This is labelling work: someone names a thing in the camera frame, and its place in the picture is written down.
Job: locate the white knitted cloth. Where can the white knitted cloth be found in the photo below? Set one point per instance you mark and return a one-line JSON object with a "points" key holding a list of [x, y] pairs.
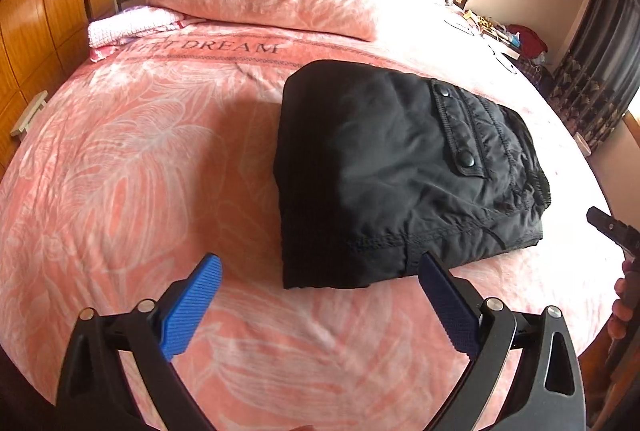
{"points": [[130, 27]]}

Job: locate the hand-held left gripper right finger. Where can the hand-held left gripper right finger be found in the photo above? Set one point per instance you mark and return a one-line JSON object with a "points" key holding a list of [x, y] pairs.
{"points": [[447, 306]]}

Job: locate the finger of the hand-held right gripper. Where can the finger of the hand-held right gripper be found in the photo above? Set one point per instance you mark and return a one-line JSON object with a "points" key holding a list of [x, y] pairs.
{"points": [[607, 223]]}

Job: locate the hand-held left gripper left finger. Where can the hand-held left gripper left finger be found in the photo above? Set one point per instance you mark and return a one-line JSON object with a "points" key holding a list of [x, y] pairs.
{"points": [[192, 306]]}

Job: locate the wooden wardrobe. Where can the wooden wardrobe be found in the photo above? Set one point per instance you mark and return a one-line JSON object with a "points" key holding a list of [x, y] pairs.
{"points": [[45, 11]]}

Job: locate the red cloth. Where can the red cloth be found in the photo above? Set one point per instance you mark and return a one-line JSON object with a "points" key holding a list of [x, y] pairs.
{"points": [[526, 38]]}

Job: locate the pink leaf-print blanket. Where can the pink leaf-print blanket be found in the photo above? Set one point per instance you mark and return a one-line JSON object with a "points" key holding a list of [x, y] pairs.
{"points": [[125, 191]]}

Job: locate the dark patterned curtain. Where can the dark patterned curtain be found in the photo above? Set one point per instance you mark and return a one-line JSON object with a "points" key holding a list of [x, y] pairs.
{"points": [[595, 61]]}

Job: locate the black jacket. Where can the black jacket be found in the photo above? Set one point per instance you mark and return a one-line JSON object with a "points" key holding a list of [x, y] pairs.
{"points": [[390, 171]]}

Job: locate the person's right hand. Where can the person's right hand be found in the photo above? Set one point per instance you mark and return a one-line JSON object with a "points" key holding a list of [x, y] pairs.
{"points": [[622, 311]]}

